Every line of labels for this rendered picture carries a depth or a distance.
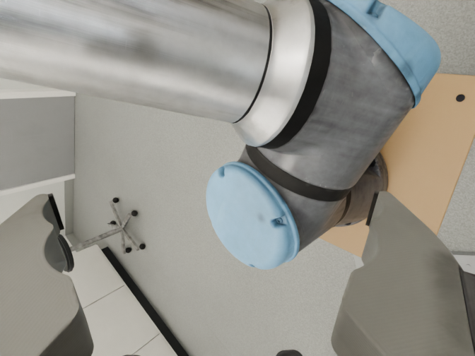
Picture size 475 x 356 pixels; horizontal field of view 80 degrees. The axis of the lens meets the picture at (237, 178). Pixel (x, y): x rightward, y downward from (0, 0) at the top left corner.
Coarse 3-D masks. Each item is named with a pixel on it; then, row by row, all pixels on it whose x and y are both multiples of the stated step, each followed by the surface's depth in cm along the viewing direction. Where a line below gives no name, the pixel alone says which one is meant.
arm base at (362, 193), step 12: (372, 168) 38; (384, 168) 38; (360, 180) 36; (372, 180) 37; (384, 180) 38; (360, 192) 36; (372, 192) 37; (348, 204) 35; (360, 204) 37; (348, 216) 37; (360, 216) 39
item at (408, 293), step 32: (384, 192) 11; (384, 224) 9; (416, 224) 10; (384, 256) 8; (416, 256) 8; (448, 256) 8; (352, 288) 7; (384, 288) 7; (416, 288) 7; (448, 288) 7; (352, 320) 6; (384, 320) 6; (416, 320) 6; (448, 320) 6; (352, 352) 7; (384, 352) 6; (416, 352) 6; (448, 352) 6
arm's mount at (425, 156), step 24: (432, 96) 34; (456, 96) 33; (408, 120) 36; (432, 120) 35; (456, 120) 33; (408, 144) 37; (432, 144) 35; (456, 144) 34; (408, 168) 37; (432, 168) 36; (456, 168) 34; (408, 192) 38; (432, 192) 36; (432, 216) 37; (336, 240) 47; (360, 240) 44
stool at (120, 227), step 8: (112, 200) 276; (112, 208) 273; (128, 216) 256; (112, 224) 287; (120, 224) 273; (112, 232) 266; (120, 232) 276; (64, 240) 229; (88, 240) 251; (96, 240) 255; (64, 248) 225; (72, 248) 240; (80, 248) 246; (128, 248) 288; (136, 248) 261; (144, 248) 266; (64, 256) 226; (72, 256) 228; (72, 264) 228
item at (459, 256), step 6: (456, 252) 106; (462, 252) 104; (468, 252) 103; (474, 252) 102; (354, 258) 130; (360, 258) 128; (456, 258) 104; (462, 258) 103; (468, 258) 102; (474, 258) 101; (360, 264) 129; (462, 264) 103; (468, 264) 102; (474, 264) 101; (468, 270) 103; (474, 270) 101
